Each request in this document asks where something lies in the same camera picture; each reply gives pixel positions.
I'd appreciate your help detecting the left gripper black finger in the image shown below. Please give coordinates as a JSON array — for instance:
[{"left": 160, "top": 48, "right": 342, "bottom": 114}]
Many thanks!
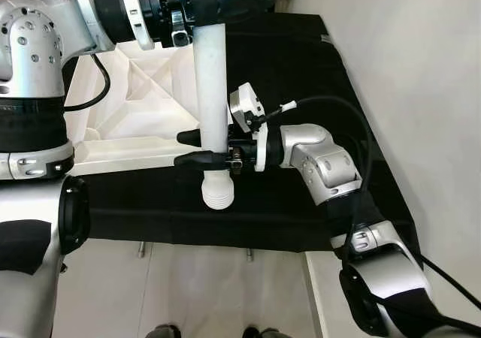
[{"left": 188, "top": 0, "right": 279, "bottom": 25}]

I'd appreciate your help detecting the white plastic children table top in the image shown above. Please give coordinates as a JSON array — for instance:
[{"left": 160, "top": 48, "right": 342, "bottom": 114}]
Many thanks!
[{"left": 64, "top": 23, "right": 226, "bottom": 177}]

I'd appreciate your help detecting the white plastic table leg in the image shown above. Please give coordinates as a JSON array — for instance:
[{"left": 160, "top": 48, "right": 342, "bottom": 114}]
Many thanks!
[{"left": 184, "top": 0, "right": 237, "bottom": 211}]

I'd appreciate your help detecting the grey right robot leg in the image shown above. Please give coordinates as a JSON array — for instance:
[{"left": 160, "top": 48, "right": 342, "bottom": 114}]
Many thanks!
[{"left": 242, "top": 325, "right": 294, "bottom": 338}]

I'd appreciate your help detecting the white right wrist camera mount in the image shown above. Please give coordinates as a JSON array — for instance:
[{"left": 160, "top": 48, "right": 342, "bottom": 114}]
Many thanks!
[{"left": 228, "top": 83, "right": 270, "bottom": 174}]

